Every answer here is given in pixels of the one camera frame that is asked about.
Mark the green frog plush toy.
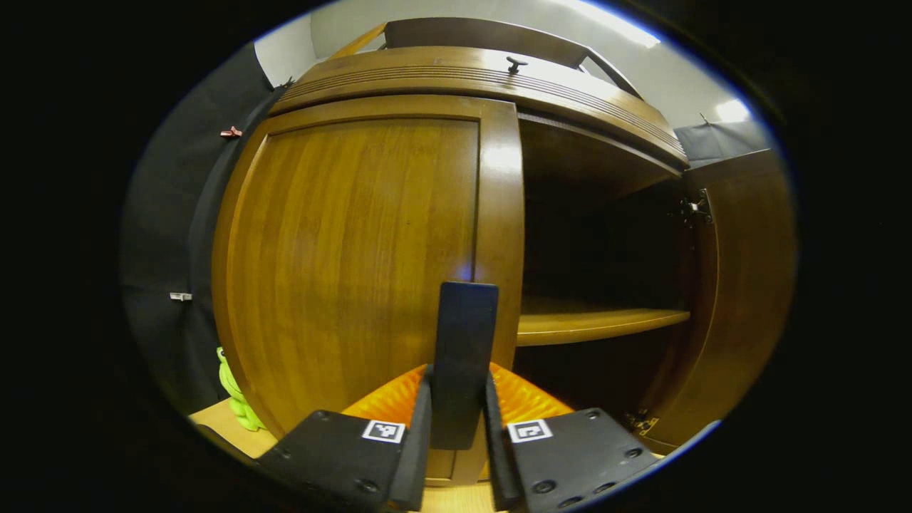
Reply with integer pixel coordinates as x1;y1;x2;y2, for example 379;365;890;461
217;347;266;432

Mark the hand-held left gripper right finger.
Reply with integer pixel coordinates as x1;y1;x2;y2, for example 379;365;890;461
484;361;660;512

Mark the wooden shoe cabinet door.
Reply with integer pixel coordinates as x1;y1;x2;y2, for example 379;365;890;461
212;95;526;485
645;148;797;451

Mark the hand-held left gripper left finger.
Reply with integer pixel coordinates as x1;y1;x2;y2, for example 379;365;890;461
256;363;434;512

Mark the wooden inner shelf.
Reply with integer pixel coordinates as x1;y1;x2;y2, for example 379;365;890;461
517;296;690;347

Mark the large ceiling light panel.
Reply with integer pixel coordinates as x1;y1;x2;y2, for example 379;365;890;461
570;0;661;48

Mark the wooden double-door shoe cabinet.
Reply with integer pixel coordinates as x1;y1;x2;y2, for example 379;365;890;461
212;18;797;489

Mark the black door handle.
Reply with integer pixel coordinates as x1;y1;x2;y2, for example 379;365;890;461
430;281;499;451

